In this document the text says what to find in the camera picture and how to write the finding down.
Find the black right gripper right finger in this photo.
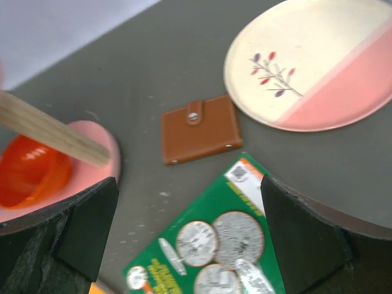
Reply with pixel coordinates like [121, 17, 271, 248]
[260, 176, 391, 293]

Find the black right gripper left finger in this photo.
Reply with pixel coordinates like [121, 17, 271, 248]
[1, 177, 118, 293]

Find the orange paperback book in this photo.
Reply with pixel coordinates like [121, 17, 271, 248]
[88, 283, 106, 294]

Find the orange plastic bowl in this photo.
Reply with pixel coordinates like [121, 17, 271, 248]
[1, 135, 72, 209]

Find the pink wooden shelf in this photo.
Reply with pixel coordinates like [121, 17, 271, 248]
[0, 90, 122, 224]

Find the green coin book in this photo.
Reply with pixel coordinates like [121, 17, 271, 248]
[123, 153, 285, 293]

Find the brown leather wallet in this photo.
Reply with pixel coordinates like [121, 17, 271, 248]
[161, 94, 243, 165]

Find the pink and cream plate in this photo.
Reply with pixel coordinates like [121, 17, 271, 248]
[224, 1, 391, 132]

